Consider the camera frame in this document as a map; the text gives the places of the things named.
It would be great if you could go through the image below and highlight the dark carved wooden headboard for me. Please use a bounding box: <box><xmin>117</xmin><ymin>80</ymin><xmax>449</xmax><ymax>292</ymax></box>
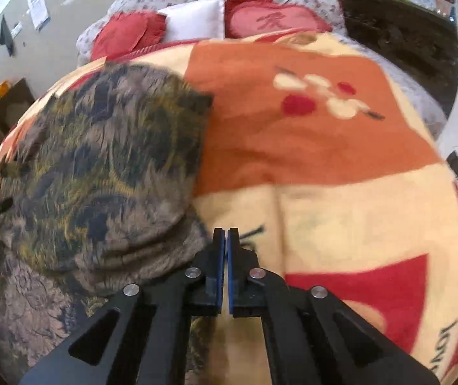
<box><xmin>329</xmin><ymin>0</ymin><xmax>458</xmax><ymax>117</ymax></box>

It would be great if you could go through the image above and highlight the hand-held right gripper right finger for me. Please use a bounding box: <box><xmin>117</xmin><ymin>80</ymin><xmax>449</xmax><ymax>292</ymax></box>
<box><xmin>227</xmin><ymin>228</ymin><xmax>442</xmax><ymax>385</ymax></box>

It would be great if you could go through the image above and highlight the red and orange printed blanket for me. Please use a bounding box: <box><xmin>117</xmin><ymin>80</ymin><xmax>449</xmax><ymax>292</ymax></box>
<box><xmin>0</xmin><ymin>32</ymin><xmax>458</xmax><ymax>385</ymax></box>

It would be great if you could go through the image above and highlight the dark floral print shirt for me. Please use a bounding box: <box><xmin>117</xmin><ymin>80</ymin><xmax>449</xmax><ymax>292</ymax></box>
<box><xmin>0</xmin><ymin>62</ymin><xmax>215</xmax><ymax>385</ymax></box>

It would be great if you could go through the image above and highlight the dark wooden cabinet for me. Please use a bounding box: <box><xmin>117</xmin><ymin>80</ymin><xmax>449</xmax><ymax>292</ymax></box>
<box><xmin>0</xmin><ymin>78</ymin><xmax>37</xmax><ymax>205</ymax></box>

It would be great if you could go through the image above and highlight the wall calendar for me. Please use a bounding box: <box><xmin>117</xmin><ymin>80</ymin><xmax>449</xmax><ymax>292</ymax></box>
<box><xmin>25</xmin><ymin>0</ymin><xmax>51</xmax><ymax>32</ymax></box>

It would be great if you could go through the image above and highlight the red heart pillow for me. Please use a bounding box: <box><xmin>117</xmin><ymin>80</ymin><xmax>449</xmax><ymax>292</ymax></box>
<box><xmin>224</xmin><ymin>0</ymin><xmax>334</xmax><ymax>39</ymax></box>
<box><xmin>90</xmin><ymin>10</ymin><xmax>167</xmax><ymax>61</ymax></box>

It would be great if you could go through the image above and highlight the dark hanging cloth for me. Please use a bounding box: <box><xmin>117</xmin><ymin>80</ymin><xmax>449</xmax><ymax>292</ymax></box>
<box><xmin>0</xmin><ymin>15</ymin><xmax>15</xmax><ymax>57</ymax></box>

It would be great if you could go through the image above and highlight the white pillow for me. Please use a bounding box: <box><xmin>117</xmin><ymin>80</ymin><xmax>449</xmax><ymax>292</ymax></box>
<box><xmin>157</xmin><ymin>0</ymin><xmax>226</xmax><ymax>43</ymax></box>

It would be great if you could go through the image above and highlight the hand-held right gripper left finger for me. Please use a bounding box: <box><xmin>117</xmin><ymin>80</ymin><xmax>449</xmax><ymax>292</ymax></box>
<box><xmin>18</xmin><ymin>228</ymin><xmax>226</xmax><ymax>385</ymax></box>

